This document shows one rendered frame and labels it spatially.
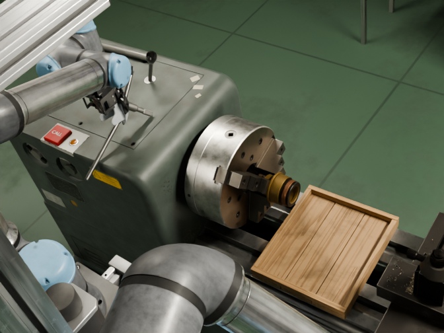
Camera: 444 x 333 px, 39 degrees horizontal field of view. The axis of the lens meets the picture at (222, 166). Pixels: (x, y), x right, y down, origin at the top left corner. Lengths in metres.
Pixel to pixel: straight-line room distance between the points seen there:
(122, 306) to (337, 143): 2.73
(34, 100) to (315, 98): 2.61
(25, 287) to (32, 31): 0.32
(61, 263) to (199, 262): 0.64
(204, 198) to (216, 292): 0.94
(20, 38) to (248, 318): 0.46
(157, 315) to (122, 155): 1.04
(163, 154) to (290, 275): 0.51
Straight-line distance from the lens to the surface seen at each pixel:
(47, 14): 0.83
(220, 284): 0.81
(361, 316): 1.79
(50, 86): 1.29
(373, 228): 1.92
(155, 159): 1.71
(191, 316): 0.77
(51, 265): 1.40
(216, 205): 1.72
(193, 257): 0.80
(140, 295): 0.76
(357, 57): 3.96
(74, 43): 1.54
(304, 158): 3.34
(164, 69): 1.99
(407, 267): 1.69
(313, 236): 1.91
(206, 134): 1.75
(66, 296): 1.10
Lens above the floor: 2.42
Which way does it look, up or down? 46 degrees down
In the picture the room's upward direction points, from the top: 14 degrees counter-clockwise
